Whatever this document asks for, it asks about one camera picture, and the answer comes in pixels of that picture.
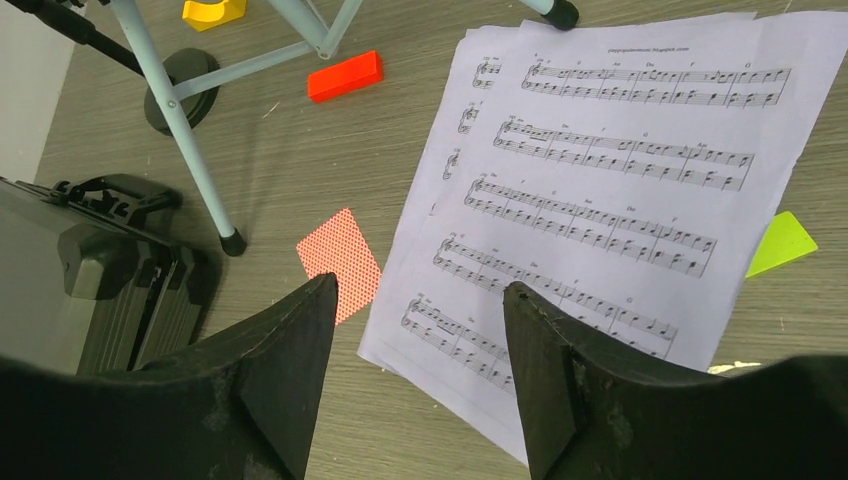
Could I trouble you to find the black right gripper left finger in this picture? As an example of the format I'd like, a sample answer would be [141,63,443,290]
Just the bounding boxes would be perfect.
[1,274,338,479]

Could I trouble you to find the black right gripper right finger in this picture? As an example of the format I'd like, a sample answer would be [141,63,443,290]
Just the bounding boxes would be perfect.
[503,282,847,479]

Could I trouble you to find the light blue music stand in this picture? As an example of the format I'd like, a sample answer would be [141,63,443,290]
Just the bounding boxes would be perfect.
[105,0,581,258]

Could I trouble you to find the red backed playing card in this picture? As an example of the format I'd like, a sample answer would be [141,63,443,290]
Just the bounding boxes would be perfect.
[296,208,382,325]

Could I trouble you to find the grey aluminium carrying case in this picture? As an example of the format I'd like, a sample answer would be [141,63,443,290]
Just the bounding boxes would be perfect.
[1,174,218,374]

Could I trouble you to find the lime green wooden block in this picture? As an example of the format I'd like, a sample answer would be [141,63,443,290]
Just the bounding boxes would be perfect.
[745,211,819,279]

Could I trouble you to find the orange rectangular block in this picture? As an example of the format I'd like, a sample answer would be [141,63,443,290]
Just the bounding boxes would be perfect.
[307,50,384,103]

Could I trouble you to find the black left microphone stand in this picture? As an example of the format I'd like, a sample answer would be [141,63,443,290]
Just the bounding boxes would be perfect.
[3,0,221,138]

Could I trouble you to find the yellow curved wooden block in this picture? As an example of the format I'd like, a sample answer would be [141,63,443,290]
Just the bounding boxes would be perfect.
[182,0,247,32]

